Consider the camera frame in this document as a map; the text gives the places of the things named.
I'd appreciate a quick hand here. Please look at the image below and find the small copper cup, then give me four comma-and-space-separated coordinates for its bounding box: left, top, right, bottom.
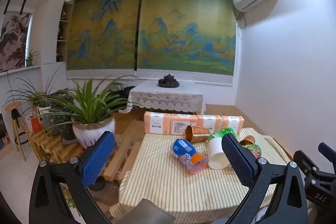
240, 135, 256, 147

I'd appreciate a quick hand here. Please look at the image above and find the striped yellow tablecloth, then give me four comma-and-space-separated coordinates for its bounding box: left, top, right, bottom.
110, 128, 295, 224

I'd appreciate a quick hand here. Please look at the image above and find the hanging scroll painting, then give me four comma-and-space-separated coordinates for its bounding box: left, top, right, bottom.
0, 0, 32, 74

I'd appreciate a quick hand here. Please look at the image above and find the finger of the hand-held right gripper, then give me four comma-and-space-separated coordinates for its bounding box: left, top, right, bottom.
318, 142, 336, 162
293, 150, 320, 175

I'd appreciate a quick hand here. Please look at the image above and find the wooden plant rack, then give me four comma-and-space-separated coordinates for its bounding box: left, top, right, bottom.
28, 130, 88, 165

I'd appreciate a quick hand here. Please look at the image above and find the wooden wall shelf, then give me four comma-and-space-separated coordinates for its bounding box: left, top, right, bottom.
56, 1, 74, 63

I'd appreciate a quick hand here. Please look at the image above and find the wooden pallet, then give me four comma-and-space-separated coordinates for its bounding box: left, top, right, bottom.
101, 119, 148, 184

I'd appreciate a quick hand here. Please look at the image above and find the dark tea set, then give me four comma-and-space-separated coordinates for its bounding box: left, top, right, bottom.
158, 73, 180, 88

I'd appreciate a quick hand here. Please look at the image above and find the dark patterned plant pot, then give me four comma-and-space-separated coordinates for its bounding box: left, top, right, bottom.
48, 93, 78, 141

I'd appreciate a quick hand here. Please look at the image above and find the thin-leaved potted plant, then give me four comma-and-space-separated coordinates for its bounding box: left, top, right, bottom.
5, 65, 69, 130

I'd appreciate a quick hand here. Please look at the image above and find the small potted plant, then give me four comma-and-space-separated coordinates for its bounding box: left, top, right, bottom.
24, 48, 40, 67

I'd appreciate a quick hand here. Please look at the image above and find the white cup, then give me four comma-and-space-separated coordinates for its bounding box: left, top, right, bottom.
207, 137, 233, 170

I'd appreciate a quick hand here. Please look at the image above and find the black bag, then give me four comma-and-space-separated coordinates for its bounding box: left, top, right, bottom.
109, 86, 136, 113

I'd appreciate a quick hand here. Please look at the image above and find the orange and white box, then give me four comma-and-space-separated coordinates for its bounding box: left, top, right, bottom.
144, 112, 172, 134
170, 113, 198, 135
197, 114, 222, 133
221, 115, 244, 134

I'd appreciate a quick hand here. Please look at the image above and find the blue and orange printed cup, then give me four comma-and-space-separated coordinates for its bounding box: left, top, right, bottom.
171, 138, 209, 175

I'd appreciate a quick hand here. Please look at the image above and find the potted plant in white pot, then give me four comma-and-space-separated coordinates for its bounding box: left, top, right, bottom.
39, 75, 140, 150

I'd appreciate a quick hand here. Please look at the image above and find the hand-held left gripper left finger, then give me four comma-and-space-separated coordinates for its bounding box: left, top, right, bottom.
28, 131, 116, 224

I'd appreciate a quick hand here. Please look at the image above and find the lace-covered side table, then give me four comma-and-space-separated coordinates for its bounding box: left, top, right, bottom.
127, 81, 206, 115

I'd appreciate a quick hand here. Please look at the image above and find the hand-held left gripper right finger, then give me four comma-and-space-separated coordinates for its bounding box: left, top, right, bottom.
222, 133, 308, 224

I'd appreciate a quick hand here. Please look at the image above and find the green landscape wall hanging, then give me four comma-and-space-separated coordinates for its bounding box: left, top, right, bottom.
66, 0, 237, 86

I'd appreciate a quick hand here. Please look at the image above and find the red and white box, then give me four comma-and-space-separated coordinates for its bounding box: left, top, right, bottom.
26, 113, 42, 134

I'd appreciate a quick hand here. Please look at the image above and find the red and green printed cup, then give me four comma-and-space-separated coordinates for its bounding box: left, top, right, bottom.
247, 144, 262, 159

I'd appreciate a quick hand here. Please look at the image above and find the wooden stool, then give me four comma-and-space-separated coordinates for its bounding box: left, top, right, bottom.
3, 102, 28, 161

